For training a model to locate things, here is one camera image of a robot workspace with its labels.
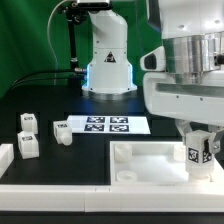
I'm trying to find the white cable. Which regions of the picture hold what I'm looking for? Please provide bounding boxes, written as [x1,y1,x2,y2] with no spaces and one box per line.
[46,0,70,87]

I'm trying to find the black camera stand pole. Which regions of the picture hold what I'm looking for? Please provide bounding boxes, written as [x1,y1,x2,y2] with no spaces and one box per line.
[57,1,87,89]

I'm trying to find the white square tabletop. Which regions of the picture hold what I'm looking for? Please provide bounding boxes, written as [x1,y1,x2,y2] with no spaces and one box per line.
[110,141,224,187]

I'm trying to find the white U-shaped fence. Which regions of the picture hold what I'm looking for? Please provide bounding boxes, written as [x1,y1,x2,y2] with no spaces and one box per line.
[0,143,224,213]

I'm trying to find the white tag sheet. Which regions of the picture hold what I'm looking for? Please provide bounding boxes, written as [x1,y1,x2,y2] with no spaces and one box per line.
[67,115,150,134]

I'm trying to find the overhead camera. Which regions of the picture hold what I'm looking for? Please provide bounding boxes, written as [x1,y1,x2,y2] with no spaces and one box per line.
[77,0,111,10]

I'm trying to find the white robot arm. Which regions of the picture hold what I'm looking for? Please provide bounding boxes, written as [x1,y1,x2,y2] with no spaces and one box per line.
[78,0,224,154]

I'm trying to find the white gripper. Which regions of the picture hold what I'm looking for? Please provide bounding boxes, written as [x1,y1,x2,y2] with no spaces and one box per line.
[140,46,224,154]

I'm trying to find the black cables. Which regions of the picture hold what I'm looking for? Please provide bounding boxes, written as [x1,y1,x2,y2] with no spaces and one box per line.
[8,68,87,92]

